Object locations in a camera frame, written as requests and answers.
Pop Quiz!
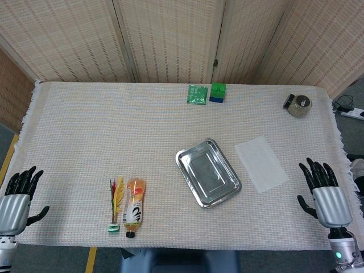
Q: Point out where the feather shuttlecock with green base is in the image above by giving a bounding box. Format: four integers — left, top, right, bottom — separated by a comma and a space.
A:
107, 176, 125, 233

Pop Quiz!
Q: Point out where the orange drink plastic bottle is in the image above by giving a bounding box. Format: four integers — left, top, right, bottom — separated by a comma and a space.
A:
122, 177, 147, 238

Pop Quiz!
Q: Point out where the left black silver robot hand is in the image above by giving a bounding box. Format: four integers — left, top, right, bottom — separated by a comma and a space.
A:
0, 166, 51, 237

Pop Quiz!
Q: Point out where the rectangular metal tray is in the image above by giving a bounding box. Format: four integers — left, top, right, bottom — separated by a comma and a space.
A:
175, 138, 242, 209

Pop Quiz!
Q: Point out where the white woven tablecloth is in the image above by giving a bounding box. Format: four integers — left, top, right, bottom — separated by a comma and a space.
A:
16, 79, 356, 253

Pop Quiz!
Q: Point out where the woven folding screen panel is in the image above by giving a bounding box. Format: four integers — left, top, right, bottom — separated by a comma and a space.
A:
0, 0, 137, 83
112, 0, 228, 84
257, 0, 364, 99
213, 0, 288, 85

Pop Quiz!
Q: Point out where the green foil packet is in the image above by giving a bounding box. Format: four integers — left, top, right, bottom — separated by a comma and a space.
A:
186, 84, 209, 105

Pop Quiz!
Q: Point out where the green toy brick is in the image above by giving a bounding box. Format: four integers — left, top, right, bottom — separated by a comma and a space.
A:
210, 82, 228, 99

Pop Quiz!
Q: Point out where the brown woven screen panel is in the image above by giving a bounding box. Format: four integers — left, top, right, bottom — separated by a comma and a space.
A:
0, 47, 36, 133

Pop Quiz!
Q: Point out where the white paper sheet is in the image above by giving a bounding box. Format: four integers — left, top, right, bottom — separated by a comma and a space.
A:
234, 136, 290, 195

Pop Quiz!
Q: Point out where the metal container at edge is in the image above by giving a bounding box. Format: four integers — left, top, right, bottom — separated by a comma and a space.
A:
283, 93, 313, 117

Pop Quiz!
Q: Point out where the white power strip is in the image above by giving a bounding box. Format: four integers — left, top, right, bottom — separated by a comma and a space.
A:
340, 107, 364, 121

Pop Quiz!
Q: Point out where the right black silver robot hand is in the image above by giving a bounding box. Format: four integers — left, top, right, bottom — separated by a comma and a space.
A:
297, 158, 353, 228

